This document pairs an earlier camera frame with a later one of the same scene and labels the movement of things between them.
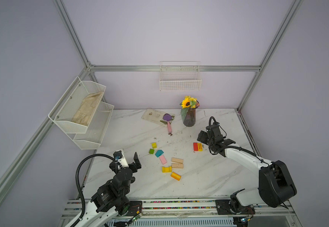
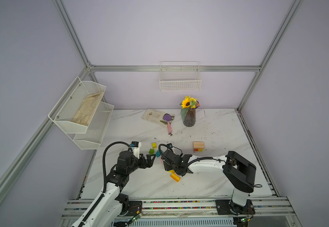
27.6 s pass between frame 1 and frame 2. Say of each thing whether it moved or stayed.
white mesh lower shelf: stayed
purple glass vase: stayed
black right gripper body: moved
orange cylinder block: stayed
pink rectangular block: stayed
